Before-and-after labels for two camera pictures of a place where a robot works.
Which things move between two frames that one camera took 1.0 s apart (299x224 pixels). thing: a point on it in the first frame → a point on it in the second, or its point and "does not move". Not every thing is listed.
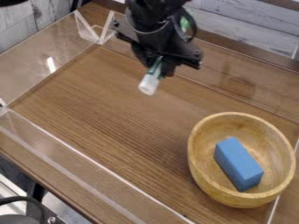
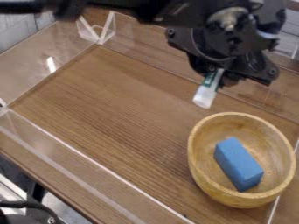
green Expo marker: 149,81 → 208,90
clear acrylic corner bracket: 94,32 does not move
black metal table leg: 38,192 does not move
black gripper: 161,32 → 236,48
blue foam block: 238,164 does not move
